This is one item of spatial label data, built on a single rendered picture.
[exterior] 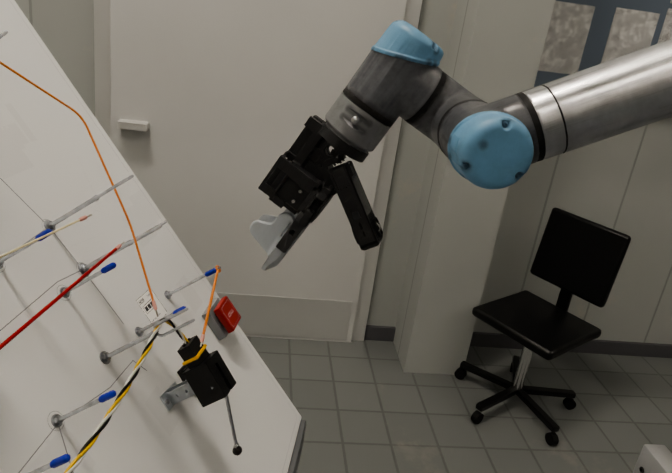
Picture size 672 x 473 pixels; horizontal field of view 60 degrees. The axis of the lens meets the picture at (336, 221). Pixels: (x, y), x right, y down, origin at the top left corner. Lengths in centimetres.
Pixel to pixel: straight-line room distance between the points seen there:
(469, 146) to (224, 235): 229
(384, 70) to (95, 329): 50
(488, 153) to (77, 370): 54
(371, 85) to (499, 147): 19
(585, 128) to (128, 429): 64
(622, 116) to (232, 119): 215
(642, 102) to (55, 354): 70
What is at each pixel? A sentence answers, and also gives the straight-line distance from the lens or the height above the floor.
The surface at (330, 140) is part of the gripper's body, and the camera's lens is 72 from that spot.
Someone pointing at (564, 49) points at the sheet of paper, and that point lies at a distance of 291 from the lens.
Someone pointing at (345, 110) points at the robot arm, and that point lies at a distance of 71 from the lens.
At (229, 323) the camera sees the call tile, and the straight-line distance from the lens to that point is 104.
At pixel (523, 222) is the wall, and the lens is 309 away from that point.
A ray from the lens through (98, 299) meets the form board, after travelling 87.
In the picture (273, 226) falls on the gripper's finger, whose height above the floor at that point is 136.
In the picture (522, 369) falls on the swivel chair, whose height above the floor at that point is 20.
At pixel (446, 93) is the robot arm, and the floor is 156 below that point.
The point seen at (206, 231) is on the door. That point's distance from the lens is 281.
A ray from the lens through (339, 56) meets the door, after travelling 260.
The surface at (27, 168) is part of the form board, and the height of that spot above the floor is 138.
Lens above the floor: 165
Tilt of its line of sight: 21 degrees down
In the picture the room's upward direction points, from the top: 8 degrees clockwise
